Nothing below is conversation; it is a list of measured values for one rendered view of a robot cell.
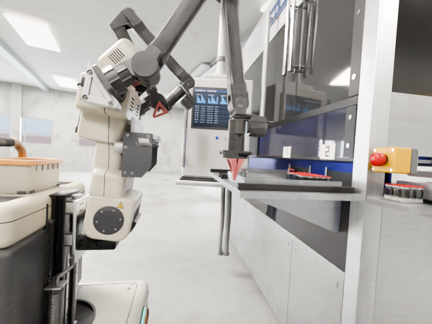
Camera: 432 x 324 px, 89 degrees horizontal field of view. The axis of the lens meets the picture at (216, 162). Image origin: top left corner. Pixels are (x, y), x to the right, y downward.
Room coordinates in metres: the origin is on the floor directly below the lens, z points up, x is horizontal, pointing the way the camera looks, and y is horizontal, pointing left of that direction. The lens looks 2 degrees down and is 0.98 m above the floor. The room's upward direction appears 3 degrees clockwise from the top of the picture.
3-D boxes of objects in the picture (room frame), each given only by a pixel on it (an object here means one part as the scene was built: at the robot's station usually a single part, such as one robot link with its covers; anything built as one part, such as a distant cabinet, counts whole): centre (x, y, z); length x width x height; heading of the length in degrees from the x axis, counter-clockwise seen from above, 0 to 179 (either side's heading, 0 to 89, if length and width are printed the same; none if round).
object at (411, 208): (0.63, -0.55, 0.87); 0.14 x 0.13 x 0.02; 99
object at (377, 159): (0.63, -0.46, 0.99); 0.04 x 0.04 x 0.04; 9
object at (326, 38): (0.96, -0.44, 1.51); 0.43 x 0.01 x 0.59; 9
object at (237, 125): (0.75, -0.07, 1.08); 0.07 x 0.06 x 0.07; 100
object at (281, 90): (1.41, -0.37, 1.51); 0.47 x 0.01 x 0.59; 9
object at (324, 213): (0.77, -0.29, 0.80); 0.34 x 0.03 x 0.13; 99
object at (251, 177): (0.84, -0.24, 0.90); 0.34 x 0.26 x 0.04; 99
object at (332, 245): (1.72, -0.31, 0.73); 1.98 x 0.01 x 0.25; 9
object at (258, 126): (0.76, -0.10, 1.11); 0.11 x 0.09 x 0.12; 100
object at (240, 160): (0.74, -0.05, 0.95); 0.07 x 0.07 x 0.09; 10
